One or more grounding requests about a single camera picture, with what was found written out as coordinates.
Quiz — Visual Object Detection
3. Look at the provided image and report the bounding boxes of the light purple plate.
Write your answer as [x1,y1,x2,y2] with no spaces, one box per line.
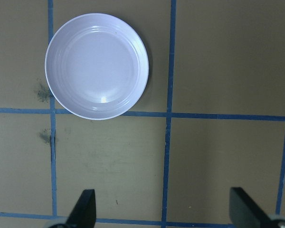
[44,13,150,121]

